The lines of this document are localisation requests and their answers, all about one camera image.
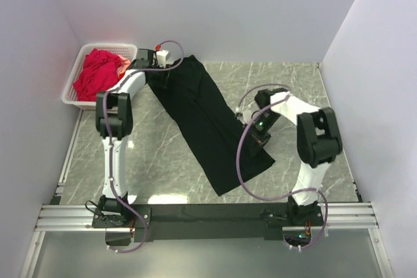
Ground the aluminium frame rail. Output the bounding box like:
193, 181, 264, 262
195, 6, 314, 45
23, 105, 394, 277

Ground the white plastic laundry basket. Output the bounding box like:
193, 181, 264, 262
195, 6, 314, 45
61, 42, 137, 110

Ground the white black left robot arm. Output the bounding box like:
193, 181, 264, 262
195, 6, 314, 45
95, 44, 170, 227

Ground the black t shirt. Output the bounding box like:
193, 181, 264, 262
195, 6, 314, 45
150, 56, 275, 195

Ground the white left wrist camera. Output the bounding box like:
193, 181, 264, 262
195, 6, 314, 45
154, 44, 170, 68

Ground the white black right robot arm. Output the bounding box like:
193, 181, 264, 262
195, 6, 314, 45
249, 88, 343, 225

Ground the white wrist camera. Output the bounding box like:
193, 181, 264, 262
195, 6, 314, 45
154, 44, 170, 68
235, 107, 252, 124

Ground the black base crossbar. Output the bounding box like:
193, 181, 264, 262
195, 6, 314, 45
92, 202, 324, 242

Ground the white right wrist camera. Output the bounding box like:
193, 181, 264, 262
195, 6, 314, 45
235, 107, 252, 124

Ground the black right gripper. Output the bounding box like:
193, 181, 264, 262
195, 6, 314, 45
243, 111, 282, 156

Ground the red t shirt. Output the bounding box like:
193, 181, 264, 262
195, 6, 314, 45
73, 48, 122, 102

